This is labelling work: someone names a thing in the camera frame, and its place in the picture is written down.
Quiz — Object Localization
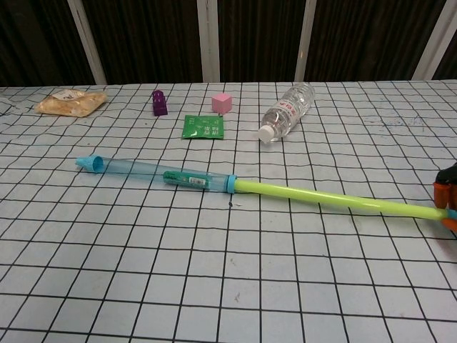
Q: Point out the white frame post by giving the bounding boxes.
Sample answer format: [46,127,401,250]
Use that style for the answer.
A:
[196,0,221,83]
[411,0,457,81]
[294,0,320,83]
[67,0,108,86]

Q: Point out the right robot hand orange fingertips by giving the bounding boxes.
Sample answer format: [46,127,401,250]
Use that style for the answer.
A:
[432,165,457,236]

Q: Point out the yellow snack bag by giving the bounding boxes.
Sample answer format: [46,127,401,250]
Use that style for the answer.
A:
[34,89,109,117]

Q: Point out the clear plastic water bottle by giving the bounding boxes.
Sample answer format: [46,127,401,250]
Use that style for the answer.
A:
[258,81,316,144]

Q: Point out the purple toy block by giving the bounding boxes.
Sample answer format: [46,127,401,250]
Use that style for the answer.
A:
[151,89,169,117]

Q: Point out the pink cube block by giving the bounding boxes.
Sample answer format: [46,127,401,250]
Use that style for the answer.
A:
[211,93,233,116]

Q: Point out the green sachet packet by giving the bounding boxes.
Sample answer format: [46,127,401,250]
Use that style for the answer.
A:
[181,114,226,141]

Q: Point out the blue and green water pump toy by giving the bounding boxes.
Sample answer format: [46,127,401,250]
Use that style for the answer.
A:
[75,154,457,222]

